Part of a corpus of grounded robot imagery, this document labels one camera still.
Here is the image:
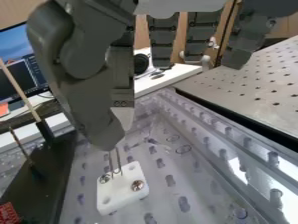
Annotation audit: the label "thin stick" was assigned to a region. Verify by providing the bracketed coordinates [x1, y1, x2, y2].
[0, 58, 43, 124]

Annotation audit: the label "small white holder block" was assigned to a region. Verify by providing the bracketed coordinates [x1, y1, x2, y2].
[95, 161, 150, 216]

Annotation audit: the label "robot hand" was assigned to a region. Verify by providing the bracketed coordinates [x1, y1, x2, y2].
[25, 0, 298, 152]

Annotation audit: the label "black headphones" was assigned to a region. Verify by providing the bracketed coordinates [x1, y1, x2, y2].
[132, 53, 154, 76]

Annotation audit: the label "metal paper clip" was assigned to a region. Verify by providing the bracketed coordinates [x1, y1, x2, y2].
[106, 146, 123, 178]

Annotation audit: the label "clear box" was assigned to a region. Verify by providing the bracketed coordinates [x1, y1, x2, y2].
[0, 87, 298, 224]

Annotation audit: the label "white desk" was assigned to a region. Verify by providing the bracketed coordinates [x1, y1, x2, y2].
[0, 62, 203, 143]

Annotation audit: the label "black plate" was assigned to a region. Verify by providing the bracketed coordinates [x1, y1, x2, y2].
[0, 119, 79, 224]

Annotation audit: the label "computer screen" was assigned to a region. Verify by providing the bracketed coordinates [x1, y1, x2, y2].
[0, 22, 50, 105]

